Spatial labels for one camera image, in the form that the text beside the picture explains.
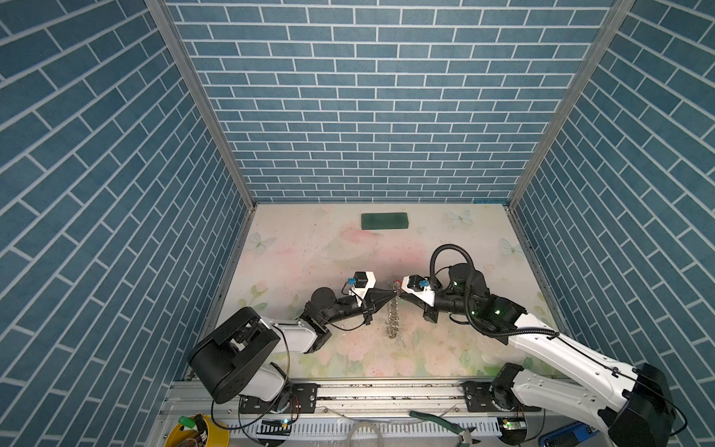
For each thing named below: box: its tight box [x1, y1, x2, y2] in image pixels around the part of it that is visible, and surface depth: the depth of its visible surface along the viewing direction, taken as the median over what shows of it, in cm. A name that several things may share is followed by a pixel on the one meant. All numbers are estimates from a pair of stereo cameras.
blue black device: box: [538, 421, 601, 447], surface depth 69 cm
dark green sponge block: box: [361, 212, 409, 231], surface depth 117 cm
